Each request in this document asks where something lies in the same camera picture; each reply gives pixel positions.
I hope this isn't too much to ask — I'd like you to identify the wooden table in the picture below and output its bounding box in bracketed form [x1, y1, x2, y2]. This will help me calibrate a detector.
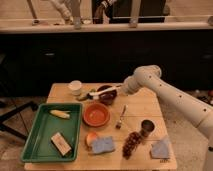
[24, 83, 177, 171]

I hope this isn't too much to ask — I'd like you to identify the blue folded cloth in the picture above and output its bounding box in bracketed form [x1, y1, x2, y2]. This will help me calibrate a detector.
[150, 136, 170, 159]

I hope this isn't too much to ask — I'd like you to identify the black chair base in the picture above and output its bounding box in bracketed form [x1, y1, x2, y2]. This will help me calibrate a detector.
[0, 100, 39, 141]

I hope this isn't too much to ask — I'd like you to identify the dark metal cup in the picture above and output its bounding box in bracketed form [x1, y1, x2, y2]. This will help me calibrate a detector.
[141, 120, 155, 137]

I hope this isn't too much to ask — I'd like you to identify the orange peach fruit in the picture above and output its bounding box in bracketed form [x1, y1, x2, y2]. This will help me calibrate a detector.
[85, 132, 98, 147]

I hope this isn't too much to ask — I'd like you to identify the person in dark clothes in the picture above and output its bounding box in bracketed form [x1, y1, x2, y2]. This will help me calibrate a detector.
[92, 0, 170, 24]

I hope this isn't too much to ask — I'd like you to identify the blue sponge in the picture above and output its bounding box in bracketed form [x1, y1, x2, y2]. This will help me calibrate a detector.
[91, 136, 115, 154]

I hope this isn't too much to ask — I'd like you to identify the orange clay bowl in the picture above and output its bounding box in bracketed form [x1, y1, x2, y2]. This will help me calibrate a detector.
[83, 103, 110, 127]

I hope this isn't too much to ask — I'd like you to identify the white paper cup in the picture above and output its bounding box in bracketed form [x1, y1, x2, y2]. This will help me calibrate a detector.
[68, 80, 82, 96]

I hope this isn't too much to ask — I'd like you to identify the wooden block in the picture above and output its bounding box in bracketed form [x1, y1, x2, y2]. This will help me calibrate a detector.
[51, 133, 72, 156]

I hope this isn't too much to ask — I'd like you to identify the green chili pepper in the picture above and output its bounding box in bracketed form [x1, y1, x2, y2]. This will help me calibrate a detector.
[76, 89, 96, 101]

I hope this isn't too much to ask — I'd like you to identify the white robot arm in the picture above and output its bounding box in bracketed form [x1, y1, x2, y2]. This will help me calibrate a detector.
[121, 65, 213, 171]

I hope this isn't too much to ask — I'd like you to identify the metal fork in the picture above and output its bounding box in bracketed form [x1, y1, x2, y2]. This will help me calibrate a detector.
[115, 105, 127, 129]

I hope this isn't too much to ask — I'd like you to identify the dark brown bowl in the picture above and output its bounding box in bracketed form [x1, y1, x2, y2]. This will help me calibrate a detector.
[97, 85, 117, 105]

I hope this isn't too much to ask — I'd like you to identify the green plastic tray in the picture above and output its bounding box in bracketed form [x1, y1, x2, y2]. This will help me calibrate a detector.
[21, 103, 82, 163]

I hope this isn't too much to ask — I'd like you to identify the dark red grape bunch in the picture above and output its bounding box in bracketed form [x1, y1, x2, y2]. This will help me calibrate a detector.
[122, 132, 142, 159]

